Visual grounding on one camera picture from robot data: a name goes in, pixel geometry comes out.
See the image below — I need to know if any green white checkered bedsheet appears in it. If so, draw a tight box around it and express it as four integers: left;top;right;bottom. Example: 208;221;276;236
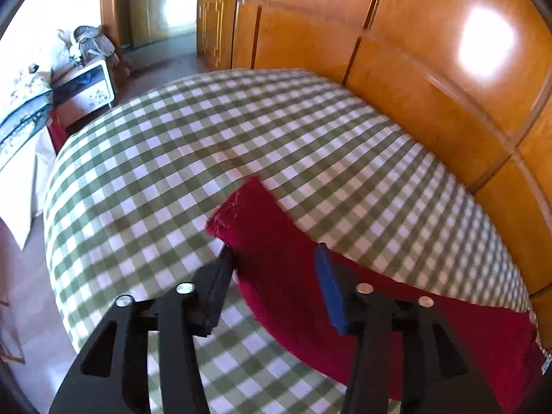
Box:
42;68;552;414

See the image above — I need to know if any wooden panel headboard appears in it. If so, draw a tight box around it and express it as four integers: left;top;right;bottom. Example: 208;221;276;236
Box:
232;0;551;345

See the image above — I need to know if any grey bag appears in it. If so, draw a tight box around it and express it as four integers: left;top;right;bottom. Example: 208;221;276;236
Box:
58;25;119;66

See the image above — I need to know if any dark red knit garment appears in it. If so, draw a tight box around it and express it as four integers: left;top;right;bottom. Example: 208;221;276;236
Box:
206;178;550;413

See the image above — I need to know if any wooden door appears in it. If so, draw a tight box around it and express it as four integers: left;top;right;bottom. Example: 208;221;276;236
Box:
197;0;237;70

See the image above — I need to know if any white bedside cabinet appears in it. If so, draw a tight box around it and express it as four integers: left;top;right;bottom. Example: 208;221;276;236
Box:
51;58;116;128

